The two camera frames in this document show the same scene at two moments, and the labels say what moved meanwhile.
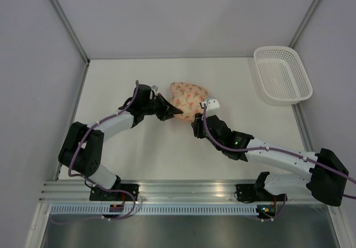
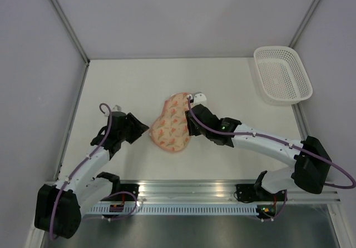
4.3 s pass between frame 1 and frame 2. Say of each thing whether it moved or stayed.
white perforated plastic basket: stayed
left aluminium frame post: stayed
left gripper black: moved
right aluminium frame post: stayed
